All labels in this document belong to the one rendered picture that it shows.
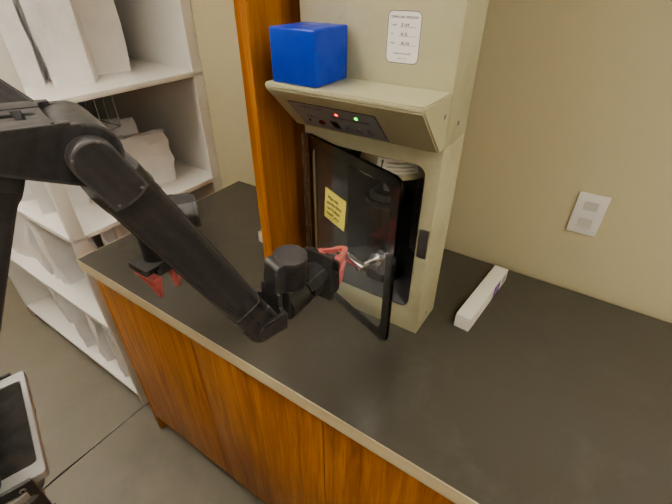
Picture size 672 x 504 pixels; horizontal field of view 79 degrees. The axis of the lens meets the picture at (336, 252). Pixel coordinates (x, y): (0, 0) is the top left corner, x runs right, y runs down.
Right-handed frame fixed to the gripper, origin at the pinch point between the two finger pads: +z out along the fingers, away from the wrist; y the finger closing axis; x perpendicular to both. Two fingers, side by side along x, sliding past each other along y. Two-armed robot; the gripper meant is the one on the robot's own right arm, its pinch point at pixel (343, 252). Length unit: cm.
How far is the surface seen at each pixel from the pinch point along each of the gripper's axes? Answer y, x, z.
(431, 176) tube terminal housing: 15.5, -12.2, 11.9
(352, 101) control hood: 30.1, -0.9, 0.6
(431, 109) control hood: 30.3, -13.7, 3.0
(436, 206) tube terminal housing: 9.3, -13.9, 12.5
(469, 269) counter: -26, -16, 45
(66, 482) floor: -120, 97, -50
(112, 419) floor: -120, 108, -24
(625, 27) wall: 38, -34, 55
